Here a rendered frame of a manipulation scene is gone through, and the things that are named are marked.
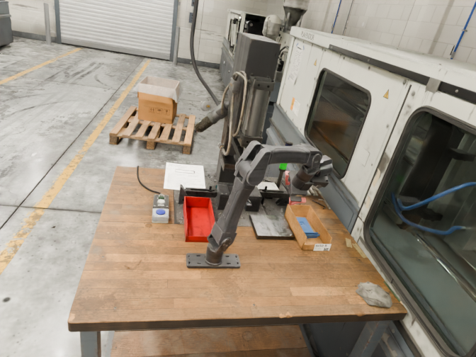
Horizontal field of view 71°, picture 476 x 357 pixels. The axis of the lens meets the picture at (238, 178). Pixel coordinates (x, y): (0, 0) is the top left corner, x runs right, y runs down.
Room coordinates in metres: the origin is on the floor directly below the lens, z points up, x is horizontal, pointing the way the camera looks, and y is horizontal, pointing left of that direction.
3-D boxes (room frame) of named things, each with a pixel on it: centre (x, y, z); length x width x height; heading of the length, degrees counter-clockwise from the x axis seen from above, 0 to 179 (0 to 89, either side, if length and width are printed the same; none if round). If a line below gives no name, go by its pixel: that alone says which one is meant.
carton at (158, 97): (4.66, 1.33, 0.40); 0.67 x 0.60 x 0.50; 7
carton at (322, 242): (1.27, -0.35, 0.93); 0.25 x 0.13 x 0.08; 15
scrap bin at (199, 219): (1.17, 0.13, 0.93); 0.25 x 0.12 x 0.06; 15
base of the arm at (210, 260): (0.96, 0.03, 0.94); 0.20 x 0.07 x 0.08; 105
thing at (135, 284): (1.22, -0.02, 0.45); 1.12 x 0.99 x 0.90; 105
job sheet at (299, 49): (3.05, -0.30, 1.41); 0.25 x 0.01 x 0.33; 12
